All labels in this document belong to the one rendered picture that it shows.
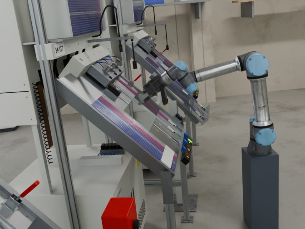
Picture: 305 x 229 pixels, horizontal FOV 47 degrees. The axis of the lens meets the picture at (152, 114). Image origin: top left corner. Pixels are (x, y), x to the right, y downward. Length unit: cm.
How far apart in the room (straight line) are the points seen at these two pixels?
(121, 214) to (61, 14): 95
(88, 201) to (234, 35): 442
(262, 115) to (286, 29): 409
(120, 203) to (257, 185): 118
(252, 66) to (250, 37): 392
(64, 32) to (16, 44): 22
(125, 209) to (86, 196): 53
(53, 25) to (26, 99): 37
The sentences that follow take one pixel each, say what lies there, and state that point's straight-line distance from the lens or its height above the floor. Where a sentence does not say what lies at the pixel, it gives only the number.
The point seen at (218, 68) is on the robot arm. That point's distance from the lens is 213.
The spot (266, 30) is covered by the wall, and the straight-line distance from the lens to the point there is 598.
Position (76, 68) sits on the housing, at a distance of 184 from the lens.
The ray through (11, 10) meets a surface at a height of 154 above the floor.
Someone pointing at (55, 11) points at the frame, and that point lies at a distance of 176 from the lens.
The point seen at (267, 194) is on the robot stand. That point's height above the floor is 29.
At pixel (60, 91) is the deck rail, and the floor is 116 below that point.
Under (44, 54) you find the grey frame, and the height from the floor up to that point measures 133.
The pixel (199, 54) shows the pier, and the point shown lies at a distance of 545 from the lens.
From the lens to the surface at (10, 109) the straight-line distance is 183.
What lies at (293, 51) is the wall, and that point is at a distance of 619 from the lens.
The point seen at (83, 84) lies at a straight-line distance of 184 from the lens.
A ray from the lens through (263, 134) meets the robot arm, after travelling 211.
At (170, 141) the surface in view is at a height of 76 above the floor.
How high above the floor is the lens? 147
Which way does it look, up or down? 16 degrees down
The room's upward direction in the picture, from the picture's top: 6 degrees counter-clockwise
